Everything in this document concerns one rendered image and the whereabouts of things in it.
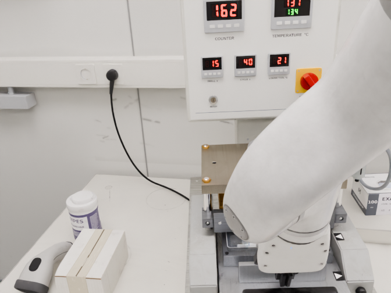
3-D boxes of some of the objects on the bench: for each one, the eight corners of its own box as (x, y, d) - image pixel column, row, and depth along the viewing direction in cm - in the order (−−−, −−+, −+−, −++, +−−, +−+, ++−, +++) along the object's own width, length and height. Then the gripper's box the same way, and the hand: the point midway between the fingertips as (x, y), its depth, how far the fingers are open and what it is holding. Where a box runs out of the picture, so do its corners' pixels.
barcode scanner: (56, 247, 116) (50, 225, 112) (81, 250, 114) (75, 227, 111) (14, 300, 98) (6, 275, 94) (43, 304, 96) (36, 279, 93)
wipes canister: (82, 228, 124) (74, 186, 118) (108, 229, 122) (100, 188, 116) (68, 245, 116) (59, 202, 110) (96, 248, 114) (88, 204, 108)
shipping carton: (89, 252, 113) (84, 227, 109) (132, 256, 110) (128, 230, 106) (56, 302, 96) (48, 274, 93) (105, 308, 94) (99, 279, 90)
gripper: (344, 191, 57) (322, 257, 69) (240, 195, 57) (237, 260, 70) (361, 237, 51) (333, 299, 64) (245, 240, 52) (241, 301, 65)
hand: (284, 272), depth 66 cm, fingers closed, pressing on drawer
